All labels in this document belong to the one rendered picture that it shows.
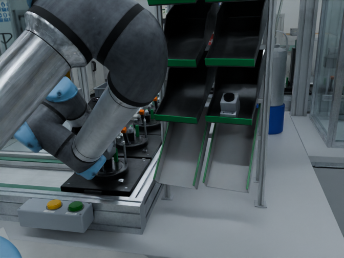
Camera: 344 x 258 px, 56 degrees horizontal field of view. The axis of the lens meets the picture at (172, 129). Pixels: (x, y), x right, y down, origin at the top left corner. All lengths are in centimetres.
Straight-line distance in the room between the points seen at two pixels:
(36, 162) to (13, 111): 92
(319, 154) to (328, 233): 58
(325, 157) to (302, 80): 64
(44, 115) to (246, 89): 59
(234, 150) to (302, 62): 114
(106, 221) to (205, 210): 33
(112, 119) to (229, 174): 48
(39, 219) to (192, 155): 49
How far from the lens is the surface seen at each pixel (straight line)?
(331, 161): 161
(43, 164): 140
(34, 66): 51
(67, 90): 83
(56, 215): 102
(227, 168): 100
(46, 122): 84
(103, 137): 70
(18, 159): 147
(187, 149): 103
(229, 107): 90
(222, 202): 116
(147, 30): 51
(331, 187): 167
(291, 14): 1139
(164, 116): 94
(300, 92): 210
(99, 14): 51
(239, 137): 104
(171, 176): 101
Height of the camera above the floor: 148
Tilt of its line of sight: 20 degrees down
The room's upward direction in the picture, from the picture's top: 2 degrees counter-clockwise
